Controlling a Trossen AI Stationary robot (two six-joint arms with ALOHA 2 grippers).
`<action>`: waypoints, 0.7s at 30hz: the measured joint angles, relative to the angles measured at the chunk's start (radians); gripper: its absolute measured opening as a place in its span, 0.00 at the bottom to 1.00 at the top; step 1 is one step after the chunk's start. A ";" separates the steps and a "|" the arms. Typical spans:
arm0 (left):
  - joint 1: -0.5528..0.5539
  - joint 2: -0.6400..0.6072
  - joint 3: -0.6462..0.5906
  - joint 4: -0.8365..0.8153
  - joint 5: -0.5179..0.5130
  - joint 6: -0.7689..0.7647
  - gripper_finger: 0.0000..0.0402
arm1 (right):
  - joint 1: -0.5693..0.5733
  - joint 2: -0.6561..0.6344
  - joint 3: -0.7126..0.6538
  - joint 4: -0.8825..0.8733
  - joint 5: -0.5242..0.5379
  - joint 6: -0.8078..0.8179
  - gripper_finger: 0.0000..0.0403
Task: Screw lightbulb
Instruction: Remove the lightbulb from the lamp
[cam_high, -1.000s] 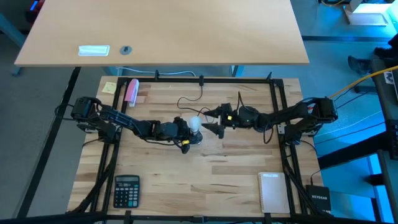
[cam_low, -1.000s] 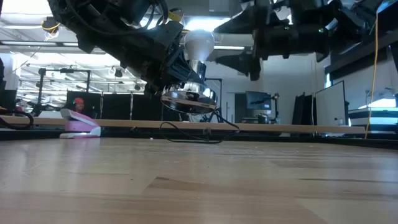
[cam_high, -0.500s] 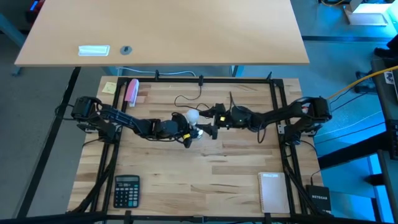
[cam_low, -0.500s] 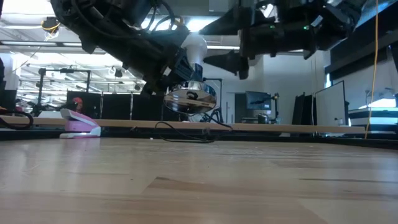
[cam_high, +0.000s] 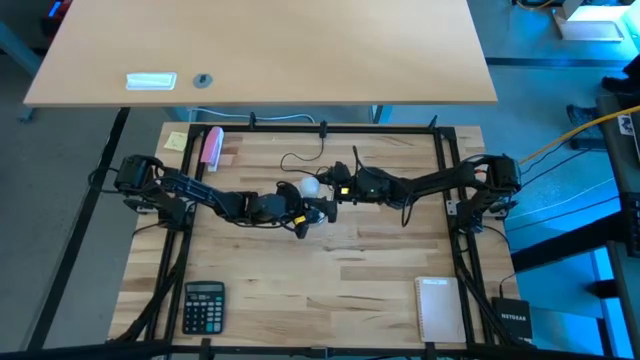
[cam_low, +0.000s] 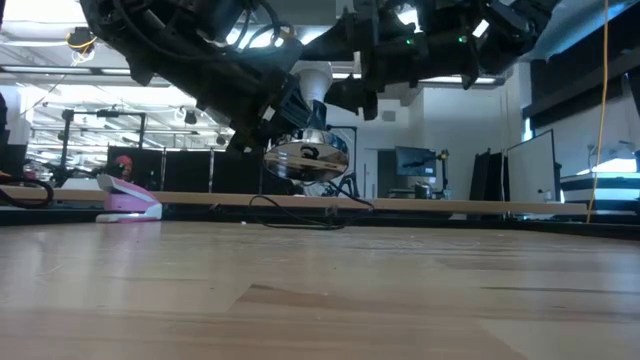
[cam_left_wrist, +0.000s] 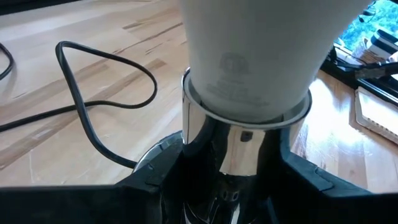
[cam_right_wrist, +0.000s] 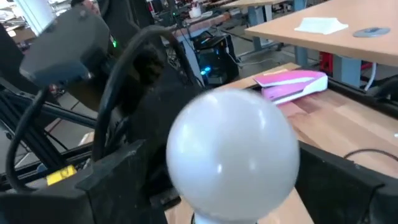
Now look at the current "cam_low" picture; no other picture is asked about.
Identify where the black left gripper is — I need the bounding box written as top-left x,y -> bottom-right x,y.
224,39 -> 317,154

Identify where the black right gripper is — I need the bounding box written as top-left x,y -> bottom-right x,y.
298,0 -> 481,122

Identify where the white lightbulb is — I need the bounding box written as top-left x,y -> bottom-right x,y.
291,60 -> 335,109

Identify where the chrome lamp socket base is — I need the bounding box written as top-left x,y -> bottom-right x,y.
262,98 -> 351,184

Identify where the black partition panel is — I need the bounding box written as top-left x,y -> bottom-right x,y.
163,148 -> 212,195
106,145 -> 164,194
213,148 -> 296,196

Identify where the black monitor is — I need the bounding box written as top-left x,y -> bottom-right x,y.
393,145 -> 438,178

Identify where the light wooden desk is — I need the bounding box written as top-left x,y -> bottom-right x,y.
0,185 -> 589,217

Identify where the black cabinet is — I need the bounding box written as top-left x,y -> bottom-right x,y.
472,148 -> 506,201

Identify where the person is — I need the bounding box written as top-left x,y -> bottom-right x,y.
113,154 -> 135,181

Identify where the pink stapler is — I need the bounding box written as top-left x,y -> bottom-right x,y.
94,173 -> 164,224

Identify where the white board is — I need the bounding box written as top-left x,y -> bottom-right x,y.
506,128 -> 557,204

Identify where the black ceiling-hung device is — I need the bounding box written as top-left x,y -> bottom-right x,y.
65,26 -> 100,55

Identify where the long ceiling light tube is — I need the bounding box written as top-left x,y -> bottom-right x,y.
0,64 -> 132,76

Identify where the white black layered table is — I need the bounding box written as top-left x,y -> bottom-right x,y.
559,171 -> 640,214

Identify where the black lamp power cord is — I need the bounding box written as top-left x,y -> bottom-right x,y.
248,179 -> 376,232

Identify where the black gantry frame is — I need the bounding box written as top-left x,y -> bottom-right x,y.
60,108 -> 147,174

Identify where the yellow cable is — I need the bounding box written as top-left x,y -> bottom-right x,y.
585,0 -> 610,225

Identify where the black looped cable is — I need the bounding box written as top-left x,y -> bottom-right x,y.
0,175 -> 55,210

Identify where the black aluminium table frame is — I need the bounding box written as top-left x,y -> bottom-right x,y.
0,205 -> 640,241

